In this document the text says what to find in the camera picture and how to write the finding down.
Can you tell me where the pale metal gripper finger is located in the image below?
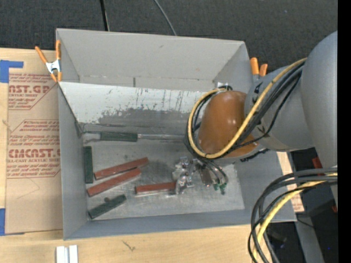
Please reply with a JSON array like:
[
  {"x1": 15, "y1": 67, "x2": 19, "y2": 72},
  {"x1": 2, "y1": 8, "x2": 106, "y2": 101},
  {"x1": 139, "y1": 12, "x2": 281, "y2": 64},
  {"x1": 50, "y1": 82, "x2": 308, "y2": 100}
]
[
  {"x1": 172, "y1": 157, "x2": 194, "y2": 179},
  {"x1": 175, "y1": 174, "x2": 195, "y2": 196}
]

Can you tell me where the red-brown flat block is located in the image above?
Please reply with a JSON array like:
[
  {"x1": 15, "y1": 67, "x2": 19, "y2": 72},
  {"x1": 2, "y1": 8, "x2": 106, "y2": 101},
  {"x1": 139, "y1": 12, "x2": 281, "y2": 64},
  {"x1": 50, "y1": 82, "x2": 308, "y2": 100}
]
[
  {"x1": 87, "y1": 168, "x2": 142, "y2": 198},
  {"x1": 93, "y1": 157, "x2": 149, "y2": 181},
  {"x1": 134, "y1": 181, "x2": 177, "y2": 196}
]

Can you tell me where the dark green flat block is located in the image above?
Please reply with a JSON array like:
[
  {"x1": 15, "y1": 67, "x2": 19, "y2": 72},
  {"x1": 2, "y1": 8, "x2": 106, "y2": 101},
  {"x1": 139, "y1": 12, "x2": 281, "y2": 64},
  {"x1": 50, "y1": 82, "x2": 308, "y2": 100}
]
[
  {"x1": 88, "y1": 194, "x2": 128, "y2": 220},
  {"x1": 83, "y1": 146, "x2": 94, "y2": 184},
  {"x1": 99, "y1": 131, "x2": 138, "y2": 143}
]

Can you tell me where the grey metal bin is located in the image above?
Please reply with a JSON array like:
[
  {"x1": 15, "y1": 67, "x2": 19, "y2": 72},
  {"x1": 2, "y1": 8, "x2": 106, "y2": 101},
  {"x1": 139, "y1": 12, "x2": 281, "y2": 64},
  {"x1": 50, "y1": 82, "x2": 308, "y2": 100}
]
[{"x1": 55, "y1": 28, "x2": 297, "y2": 241}]

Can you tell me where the brown cardboard board red print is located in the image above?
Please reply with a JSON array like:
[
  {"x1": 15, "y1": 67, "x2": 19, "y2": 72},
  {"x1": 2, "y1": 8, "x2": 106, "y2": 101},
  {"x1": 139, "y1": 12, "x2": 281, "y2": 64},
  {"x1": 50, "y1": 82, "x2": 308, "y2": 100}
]
[{"x1": 0, "y1": 47, "x2": 64, "y2": 236}]

